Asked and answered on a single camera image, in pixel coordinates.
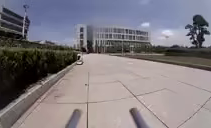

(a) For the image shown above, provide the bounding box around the dark hedge beyond grass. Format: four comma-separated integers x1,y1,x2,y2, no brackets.
136,44,211,60

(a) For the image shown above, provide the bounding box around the pale concrete slab pavement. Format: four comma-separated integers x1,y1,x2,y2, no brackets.
11,53,211,128

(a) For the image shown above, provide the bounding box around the grey banded building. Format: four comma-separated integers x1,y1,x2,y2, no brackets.
0,5,31,40

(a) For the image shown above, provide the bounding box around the grey concrete kerb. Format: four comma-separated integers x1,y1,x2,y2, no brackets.
0,60,79,128

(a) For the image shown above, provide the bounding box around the small white wheeled robot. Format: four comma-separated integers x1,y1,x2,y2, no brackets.
75,53,84,66

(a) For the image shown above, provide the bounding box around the tall light pole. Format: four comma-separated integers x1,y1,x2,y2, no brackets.
21,3,30,40

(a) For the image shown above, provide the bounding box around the white glass-fronted building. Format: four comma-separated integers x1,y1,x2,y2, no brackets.
73,23,152,54

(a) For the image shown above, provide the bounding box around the grass strip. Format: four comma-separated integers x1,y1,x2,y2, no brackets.
110,52,211,73

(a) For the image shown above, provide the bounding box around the robot's own part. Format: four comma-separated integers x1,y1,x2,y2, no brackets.
64,108,83,128
129,107,151,128

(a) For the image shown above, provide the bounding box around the tall dark tree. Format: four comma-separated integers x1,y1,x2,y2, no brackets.
184,14,211,49

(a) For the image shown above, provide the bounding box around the trimmed green hedge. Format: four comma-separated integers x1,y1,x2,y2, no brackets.
0,46,79,111

